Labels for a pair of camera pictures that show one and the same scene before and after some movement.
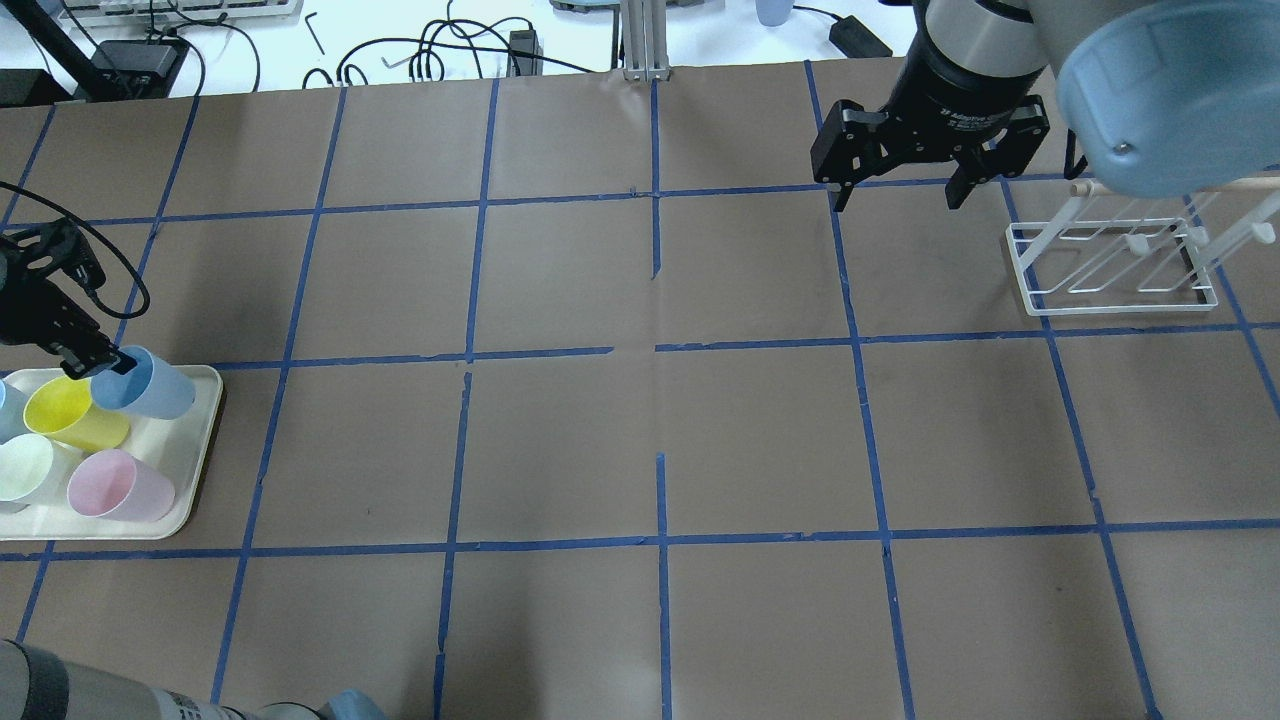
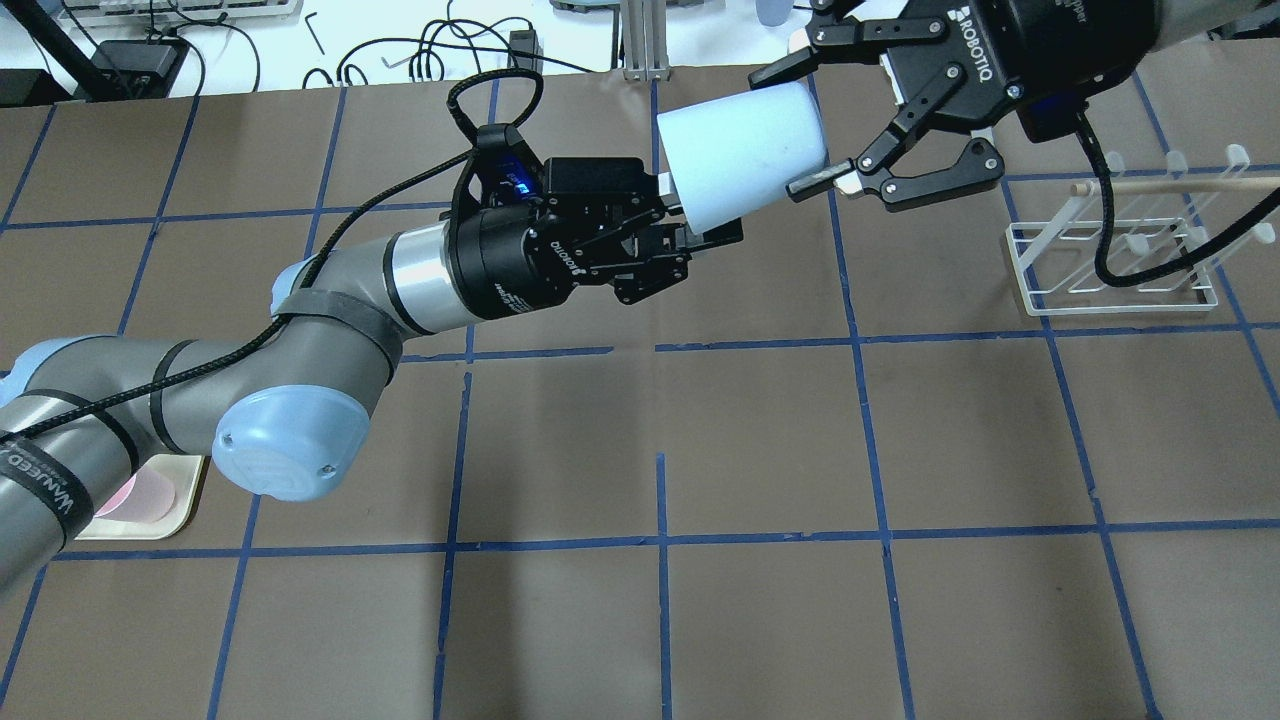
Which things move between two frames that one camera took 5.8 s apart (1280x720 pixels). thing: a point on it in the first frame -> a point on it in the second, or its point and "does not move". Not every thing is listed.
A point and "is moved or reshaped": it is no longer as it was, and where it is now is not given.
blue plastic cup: (153, 387) is moved or reshaped
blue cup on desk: (773, 13) does not move
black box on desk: (145, 69) does not move
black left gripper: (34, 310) -> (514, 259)
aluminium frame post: (644, 33) does not move
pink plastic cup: (112, 484) does not move
